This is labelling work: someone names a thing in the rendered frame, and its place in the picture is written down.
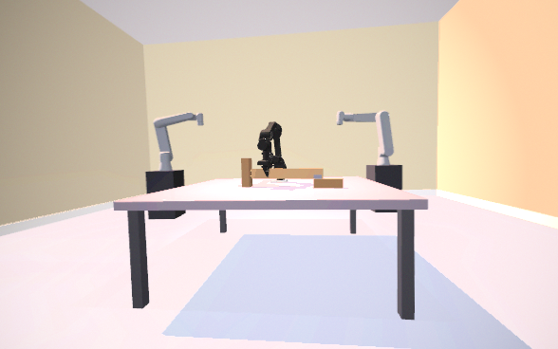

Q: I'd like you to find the long orange wooden rail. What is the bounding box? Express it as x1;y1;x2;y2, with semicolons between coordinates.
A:
251;168;324;179

